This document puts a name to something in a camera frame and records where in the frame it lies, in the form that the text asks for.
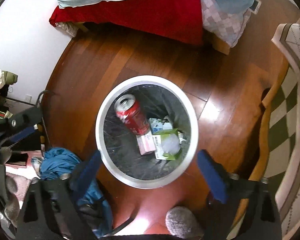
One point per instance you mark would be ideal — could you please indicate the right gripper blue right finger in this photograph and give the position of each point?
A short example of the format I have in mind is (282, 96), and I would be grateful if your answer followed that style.
(215, 176)

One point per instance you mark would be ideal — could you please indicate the checkered pink bed sheet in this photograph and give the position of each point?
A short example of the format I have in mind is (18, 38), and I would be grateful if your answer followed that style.
(228, 27)

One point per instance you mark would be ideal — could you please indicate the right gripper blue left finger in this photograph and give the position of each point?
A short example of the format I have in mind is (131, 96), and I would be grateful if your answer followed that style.
(83, 175)

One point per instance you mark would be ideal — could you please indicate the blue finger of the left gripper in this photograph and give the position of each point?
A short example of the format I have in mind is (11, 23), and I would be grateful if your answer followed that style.
(22, 134)

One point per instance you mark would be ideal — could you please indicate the checkered printed tablecloth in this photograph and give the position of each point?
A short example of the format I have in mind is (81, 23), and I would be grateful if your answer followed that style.
(279, 133)

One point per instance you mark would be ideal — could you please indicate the green white carton box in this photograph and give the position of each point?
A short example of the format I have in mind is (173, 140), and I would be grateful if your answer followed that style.
(159, 154)

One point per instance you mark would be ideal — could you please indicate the clear plastic scrap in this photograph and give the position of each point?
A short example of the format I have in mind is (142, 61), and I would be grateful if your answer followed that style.
(170, 144)

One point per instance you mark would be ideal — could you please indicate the blue white long box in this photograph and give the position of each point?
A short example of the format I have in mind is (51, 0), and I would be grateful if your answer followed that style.
(157, 124)

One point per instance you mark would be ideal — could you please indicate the white printed carton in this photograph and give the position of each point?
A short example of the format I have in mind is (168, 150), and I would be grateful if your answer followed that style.
(181, 137)

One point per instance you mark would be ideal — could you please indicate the red bed sheet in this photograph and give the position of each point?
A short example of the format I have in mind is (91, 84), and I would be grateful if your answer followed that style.
(178, 20)

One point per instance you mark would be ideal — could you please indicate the white round trash bin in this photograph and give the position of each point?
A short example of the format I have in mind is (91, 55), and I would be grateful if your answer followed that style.
(118, 146)

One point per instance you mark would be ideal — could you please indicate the grey slipper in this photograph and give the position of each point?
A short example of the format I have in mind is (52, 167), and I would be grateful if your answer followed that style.
(182, 223)

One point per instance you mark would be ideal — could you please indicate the blue cloth heap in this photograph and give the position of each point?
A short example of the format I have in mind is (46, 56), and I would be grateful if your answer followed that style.
(93, 206)

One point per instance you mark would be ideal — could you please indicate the red soda can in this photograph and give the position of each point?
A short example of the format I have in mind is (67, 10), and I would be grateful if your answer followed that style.
(128, 110)

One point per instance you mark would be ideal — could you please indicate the pink white box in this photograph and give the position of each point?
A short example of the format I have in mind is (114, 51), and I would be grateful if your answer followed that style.
(146, 143)

